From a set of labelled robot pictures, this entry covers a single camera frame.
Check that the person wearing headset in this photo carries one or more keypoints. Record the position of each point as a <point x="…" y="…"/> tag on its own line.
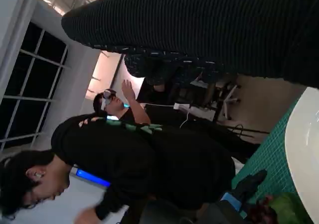
<point x="117" y="107"/>

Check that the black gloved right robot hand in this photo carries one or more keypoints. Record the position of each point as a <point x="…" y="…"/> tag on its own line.
<point x="199" y="22"/>

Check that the dark paned window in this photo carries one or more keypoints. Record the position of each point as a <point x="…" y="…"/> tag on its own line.
<point x="32" y="84"/>

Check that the green cutting mat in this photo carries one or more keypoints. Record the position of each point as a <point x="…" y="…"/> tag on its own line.
<point x="271" y="159"/>

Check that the white chair base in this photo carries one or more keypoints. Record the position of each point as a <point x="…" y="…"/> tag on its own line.
<point x="230" y="99"/>

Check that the white square plate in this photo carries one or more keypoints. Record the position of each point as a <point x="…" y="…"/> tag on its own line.
<point x="304" y="146"/>

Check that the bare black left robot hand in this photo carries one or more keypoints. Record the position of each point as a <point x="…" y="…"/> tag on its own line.
<point x="245" y="186"/>

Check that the red toy grape bunch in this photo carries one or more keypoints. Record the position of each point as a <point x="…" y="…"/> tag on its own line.
<point x="279" y="209"/>

